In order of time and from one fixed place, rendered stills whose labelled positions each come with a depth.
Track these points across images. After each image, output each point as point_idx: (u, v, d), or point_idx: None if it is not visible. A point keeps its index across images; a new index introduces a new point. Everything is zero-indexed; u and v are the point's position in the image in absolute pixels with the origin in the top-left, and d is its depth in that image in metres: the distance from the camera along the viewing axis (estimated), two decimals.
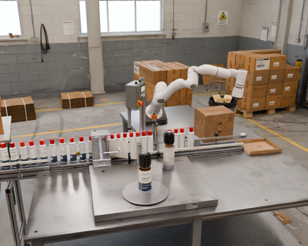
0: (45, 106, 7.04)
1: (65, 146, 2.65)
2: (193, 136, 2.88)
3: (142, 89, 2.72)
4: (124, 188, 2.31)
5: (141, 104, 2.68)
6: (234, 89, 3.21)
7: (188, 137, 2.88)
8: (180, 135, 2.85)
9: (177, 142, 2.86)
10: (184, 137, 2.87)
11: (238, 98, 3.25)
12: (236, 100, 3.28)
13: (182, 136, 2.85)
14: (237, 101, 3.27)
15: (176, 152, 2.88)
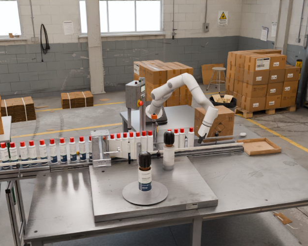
0: (45, 106, 7.04)
1: (65, 146, 2.65)
2: (193, 136, 2.88)
3: (142, 89, 2.72)
4: (124, 188, 2.31)
5: (141, 104, 2.68)
6: (201, 125, 2.91)
7: (188, 137, 2.88)
8: (180, 135, 2.85)
9: (177, 142, 2.86)
10: (184, 137, 2.87)
11: (201, 137, 2.90)
12: (202, 140, 2.92)
13: (182, 136, 2.85)
14: (200, 141, 2.91)
15: (176, 152, 2.88)
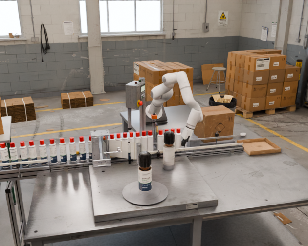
0: (45, 106, 7.04)
1: (65, 146, 2.65)
2: (181, 137, 2.85)
3: (142, 89, 2.72)
4: (124, 188, 2.31)
5: (141, 104, 2.68)
6: (185, 128, 2.89)
7: (176, 138, 2.85)
8: None
9: None
10: (174, 138, 2.85)
11: (185, 139, 2.87)
12: (185, 143, 2.89)
13: None
14: (184, 144, 2.89)
15: None
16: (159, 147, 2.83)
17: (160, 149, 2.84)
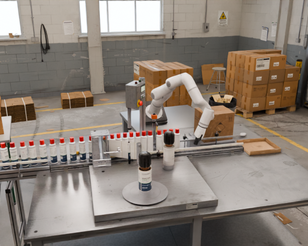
0: (45, 106, 7.04)
1: (65, 146, 2.65)
2: (179, 138, 2.85)
3: (142, 89, 2.72)
4: (124, 188, 2.31)
5: (141, 104, 2.68)
6: (197, 127, 2.91)
7: (174, 139, 2.85)
8: None
9: None
10: None
11: (197, 138, 2.89)
12: (198, 141, 2.92)
13: None
14: (196, 142, 2.91)
15: None
16: (158, 147, 2.83)
17: (158, 149, 2.84)
